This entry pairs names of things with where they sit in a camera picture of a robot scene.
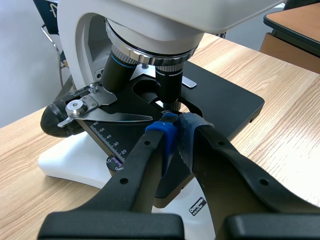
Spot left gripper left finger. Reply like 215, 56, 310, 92
37, 112, 186, 240

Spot white and black microscope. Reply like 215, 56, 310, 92
37, 0, 288, 240

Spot dark blue chair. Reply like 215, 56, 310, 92
32, 0, 73, 88

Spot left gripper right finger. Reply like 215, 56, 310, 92
177, 112, 320, 240

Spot brown wooden desk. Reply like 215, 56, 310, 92
259, 2, 320, 75

